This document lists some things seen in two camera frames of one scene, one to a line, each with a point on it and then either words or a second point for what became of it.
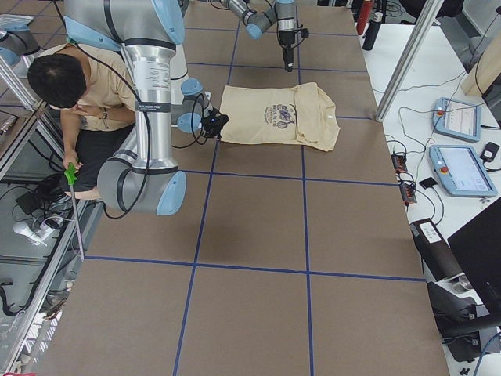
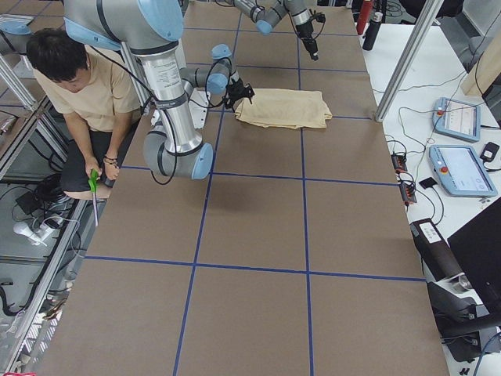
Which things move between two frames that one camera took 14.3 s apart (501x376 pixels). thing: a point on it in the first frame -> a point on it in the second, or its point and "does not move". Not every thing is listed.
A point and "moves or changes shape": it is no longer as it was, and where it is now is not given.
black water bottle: [373, 30] does not move
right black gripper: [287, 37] -> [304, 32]
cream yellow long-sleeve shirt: [301, 114] moves or changes shape
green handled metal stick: [70, 174] -> [92, 180]
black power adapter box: [436, 250] does not move
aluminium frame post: [428, 15] does not move
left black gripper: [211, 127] -> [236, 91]
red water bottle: [364, 14] does not move
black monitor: [477, 246] does not move
